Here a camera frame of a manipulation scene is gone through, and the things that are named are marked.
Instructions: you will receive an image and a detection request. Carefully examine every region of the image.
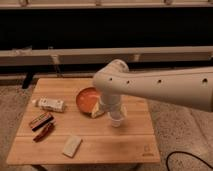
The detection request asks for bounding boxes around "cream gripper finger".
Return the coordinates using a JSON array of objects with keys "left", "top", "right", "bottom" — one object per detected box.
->
[{"left": 91, "top": 103, "right": 105, "bottom": 119}]

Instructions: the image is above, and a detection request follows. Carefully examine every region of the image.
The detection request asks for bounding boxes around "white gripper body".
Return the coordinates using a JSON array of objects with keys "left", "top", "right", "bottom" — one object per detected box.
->
[{"left": 99, "top": 93, "right": 125, "bottom": 120}]

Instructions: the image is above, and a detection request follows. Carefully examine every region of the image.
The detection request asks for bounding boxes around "white sponge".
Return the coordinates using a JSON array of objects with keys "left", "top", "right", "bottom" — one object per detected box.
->
[{"left": 62, "top": 135, "right": 82, "bottom": 157}]

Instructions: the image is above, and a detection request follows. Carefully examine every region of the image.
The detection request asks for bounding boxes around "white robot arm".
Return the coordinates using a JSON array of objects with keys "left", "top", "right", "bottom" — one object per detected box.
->
[{"left": 93, "top": 59, "right": 213, "bottom": 119}]

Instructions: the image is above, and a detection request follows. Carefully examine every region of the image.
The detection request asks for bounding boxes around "white ceramic cup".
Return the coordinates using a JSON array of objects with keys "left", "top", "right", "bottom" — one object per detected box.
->
[{"left": 110, "top": 116, "right": 124, "bottom": 127}]

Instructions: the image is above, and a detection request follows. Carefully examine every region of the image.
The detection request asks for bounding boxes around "orange bowl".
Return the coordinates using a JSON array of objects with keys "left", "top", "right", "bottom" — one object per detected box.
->
[{"left": 76, "top": 87, "right": 100, "bottom": 116}]

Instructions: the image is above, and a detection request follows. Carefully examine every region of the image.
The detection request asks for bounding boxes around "white tube package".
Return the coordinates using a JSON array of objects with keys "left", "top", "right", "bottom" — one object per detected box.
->
[{"left": 32, "top": 98, "right": 65, "bottom": 113}]

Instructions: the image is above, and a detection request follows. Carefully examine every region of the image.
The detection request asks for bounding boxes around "wooden table board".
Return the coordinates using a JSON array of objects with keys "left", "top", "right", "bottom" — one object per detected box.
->
[{"left": 7, "top": 78, "right": 160, "bottom": 165}]

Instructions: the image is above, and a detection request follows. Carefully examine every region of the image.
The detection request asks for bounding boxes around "brown candy bar box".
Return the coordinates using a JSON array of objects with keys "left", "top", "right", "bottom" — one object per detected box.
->
[{"left": 29, "top": 113, "right": 54, "bottom": 131}]

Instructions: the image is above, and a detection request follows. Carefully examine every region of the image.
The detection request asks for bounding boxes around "long metal rail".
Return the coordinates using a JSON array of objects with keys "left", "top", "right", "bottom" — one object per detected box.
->
[{"left": 0, "top": 46, "right": 213, "bottom": 66}]

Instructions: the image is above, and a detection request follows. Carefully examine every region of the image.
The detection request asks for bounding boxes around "black cable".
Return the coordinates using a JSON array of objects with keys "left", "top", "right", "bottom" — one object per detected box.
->
[{"left": 165, "top": 150, "right": 213, "bottom": 171}]

